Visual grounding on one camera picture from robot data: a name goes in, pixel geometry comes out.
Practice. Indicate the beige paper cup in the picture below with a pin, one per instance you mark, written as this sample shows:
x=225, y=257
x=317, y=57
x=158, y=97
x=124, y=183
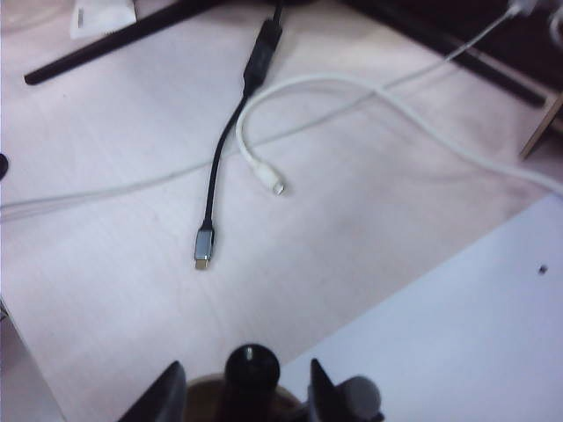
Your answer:
x=206, y=395

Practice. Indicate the small white item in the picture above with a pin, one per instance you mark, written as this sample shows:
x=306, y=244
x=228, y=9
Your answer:
x=105, y=17

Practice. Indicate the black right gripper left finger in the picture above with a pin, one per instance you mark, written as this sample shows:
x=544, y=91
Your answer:
x=167, y=395

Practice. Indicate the grey capped marker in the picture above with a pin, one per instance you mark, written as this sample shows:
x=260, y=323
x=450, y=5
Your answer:
x=358, y=393

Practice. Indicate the large white paper sheet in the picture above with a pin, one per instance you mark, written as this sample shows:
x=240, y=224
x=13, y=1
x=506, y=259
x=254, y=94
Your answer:
x=440, y=329

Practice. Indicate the thick black marker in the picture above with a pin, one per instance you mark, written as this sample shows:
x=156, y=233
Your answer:
x=252, y=369

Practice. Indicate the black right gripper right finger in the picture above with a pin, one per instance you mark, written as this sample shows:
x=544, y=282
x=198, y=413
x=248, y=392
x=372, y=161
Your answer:
x=321, y=395

